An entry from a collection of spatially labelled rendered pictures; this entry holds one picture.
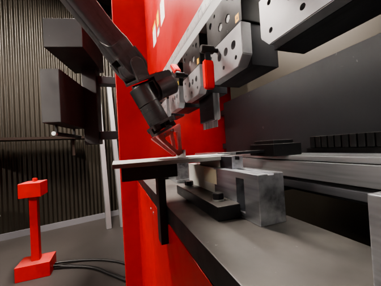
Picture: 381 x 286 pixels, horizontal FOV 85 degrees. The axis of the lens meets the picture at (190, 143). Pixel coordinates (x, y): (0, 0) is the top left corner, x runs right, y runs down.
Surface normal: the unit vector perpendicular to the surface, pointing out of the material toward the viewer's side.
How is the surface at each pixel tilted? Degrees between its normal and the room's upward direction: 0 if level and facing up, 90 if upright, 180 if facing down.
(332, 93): 90
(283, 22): 90
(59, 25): 90
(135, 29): 90
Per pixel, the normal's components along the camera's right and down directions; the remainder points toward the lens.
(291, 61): -0.83, 0.04
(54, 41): 0.13, -0.03
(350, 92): -0.94, 0.05
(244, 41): 0.33, -0.04
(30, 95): 0.55, -0.05
